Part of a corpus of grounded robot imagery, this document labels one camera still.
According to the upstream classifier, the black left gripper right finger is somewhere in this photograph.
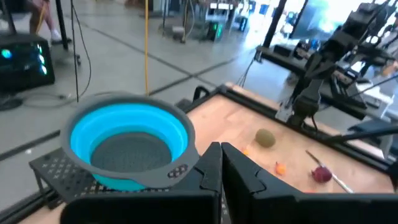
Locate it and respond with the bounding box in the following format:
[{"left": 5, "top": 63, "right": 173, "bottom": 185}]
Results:
[{"left": 221, "top": 142, "right": 300, "bottom": 224}]

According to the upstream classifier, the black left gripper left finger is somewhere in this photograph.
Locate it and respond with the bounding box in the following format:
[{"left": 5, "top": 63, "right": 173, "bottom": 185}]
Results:
[{"left": 170, "top": 141, "right": 223, "bottom": 224}]

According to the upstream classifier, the brown kiwi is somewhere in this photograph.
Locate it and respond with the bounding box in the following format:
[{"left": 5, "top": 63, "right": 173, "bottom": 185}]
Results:
[{"left": 254, "top": 128, "right": 277, "bottom": 149}]

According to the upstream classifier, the dark red plum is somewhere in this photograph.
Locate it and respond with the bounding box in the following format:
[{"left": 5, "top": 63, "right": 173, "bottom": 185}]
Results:
[{"left": 311, "top": 166, "right": 333, "bottom": 184}]

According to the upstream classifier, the blue grey collapsible colander bowl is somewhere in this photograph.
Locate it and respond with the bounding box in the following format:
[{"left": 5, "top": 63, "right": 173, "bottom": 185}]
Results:
[{"left": 60, "top": 91, "right": 200, "bottom": 192}]

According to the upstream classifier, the black diagonal beam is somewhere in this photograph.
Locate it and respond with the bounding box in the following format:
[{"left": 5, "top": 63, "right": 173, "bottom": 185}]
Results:
[{"left": 323, "top": 123, "right": 398, "bottom": 144}]

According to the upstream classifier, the black device with green light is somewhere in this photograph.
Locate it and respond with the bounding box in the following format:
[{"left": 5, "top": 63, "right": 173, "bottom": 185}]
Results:
[{"left": 203, "top": 20, "right": 224, "bottom": 42}]

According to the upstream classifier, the black stand pole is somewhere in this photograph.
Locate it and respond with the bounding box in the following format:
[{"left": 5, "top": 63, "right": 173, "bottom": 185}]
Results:
[{"left": 54, "top": 0, "right": 70, "bottom": 51}]

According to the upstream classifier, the black computer tower with lights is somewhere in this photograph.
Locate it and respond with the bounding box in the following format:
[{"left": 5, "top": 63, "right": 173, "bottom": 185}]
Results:
[{"left": 0, "top": 33, "right": 56, "bottom": 94}]

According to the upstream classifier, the person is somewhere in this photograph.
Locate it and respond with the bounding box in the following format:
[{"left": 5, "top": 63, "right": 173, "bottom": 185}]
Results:
[{"left": 28, "top": 0, "right": 63, "bottom": 44}]

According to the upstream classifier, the knife with blue patterned handle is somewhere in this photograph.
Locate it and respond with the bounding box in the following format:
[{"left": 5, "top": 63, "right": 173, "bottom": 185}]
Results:
[{"left": 305, "top": 149, "right": 355, "bottom": 194}]

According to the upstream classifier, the yellow cable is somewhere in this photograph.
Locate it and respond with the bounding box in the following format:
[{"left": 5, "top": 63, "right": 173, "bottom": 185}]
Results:
[{"left": 143, "top": 0, "right": 150, "bottom": 96}]

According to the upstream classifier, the black hanging cable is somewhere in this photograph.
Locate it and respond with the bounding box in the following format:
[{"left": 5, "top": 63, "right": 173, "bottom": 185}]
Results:
[{"left": 69, "top": 0, "right": 93, "bottom": 103}]

